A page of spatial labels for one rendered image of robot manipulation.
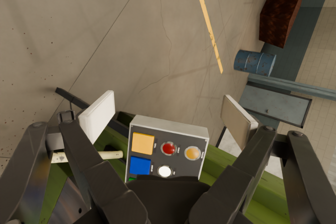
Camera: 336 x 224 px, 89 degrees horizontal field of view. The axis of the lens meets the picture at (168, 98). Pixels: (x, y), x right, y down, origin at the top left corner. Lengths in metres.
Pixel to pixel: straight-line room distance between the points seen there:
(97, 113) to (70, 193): 1.11
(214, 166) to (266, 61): 3.88
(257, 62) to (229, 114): 4.77
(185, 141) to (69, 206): 0.86
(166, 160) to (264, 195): 0.84
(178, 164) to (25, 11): 1.22
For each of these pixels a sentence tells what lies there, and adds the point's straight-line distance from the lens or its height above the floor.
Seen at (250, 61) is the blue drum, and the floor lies 0.41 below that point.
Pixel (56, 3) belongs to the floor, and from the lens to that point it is 1.47.
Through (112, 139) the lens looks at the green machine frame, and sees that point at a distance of 1.29.
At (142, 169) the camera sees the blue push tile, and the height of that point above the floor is 1.02.
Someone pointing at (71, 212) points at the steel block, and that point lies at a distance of 1.25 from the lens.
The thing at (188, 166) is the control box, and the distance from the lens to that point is 0.67.
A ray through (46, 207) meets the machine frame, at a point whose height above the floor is 0.40.
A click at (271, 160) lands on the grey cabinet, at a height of 1.63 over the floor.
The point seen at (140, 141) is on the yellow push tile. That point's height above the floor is 1.00.
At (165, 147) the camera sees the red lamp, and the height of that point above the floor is 1.08.
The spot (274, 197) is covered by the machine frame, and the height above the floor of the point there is 1.49.
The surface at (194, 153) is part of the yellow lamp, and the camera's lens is 0.63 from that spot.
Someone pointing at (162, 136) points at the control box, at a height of 1.06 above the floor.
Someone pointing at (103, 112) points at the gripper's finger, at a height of 1.22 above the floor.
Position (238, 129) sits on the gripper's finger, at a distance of 0.17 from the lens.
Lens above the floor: 1.36
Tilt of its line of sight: 32 degrees down
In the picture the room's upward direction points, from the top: 111 degrees clockwise
